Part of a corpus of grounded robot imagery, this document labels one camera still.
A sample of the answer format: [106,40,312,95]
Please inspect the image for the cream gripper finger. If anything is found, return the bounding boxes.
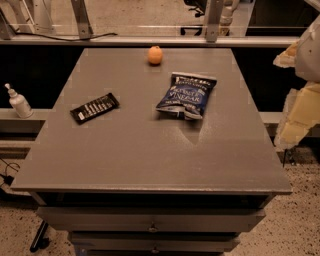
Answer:
[274,82,320,150]

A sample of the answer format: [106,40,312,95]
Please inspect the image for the black rxbar chocolate bar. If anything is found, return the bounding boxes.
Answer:
[70,93,120,124]

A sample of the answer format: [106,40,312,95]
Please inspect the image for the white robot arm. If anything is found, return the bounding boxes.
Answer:
[273,17,320,150]

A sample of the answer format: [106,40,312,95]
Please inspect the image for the blue salt vinegar chips bag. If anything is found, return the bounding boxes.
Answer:
[156,72,217,120]

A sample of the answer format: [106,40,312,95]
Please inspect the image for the orange fruit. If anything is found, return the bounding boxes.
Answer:
[147,46,163,65]

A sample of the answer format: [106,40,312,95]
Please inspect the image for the grey drawer cabinet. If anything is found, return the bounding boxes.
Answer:
[13,48,291,256]

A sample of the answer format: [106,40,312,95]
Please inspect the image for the lower grey drawer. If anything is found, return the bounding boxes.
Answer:
[69,232,239,253]

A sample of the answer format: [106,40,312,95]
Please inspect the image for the grey drawer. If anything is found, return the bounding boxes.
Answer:
[69,232,239,253]
[37,207,265,233]

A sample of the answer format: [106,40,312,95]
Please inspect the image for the upper grey drawer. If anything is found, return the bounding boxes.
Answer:
[37,207,265,233]

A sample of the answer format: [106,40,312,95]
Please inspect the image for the white pump bottle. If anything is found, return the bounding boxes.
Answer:
[5,83,33,118]

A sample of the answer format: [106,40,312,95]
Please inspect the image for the metal frame leg right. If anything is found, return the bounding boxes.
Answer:
[204,0,223,43]

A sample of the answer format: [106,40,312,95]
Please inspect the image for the metal frame leg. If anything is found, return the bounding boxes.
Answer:
[204,0,223,43]
[71,0,93,40]

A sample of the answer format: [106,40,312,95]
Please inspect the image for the metal frame leg left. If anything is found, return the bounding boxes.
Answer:
[71,0,93,40]

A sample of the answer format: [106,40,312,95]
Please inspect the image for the black cable on floor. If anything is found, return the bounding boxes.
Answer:
[0,157,21,188]

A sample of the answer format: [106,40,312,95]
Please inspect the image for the black cable on rail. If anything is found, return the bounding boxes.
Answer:
[6,23,118,42]

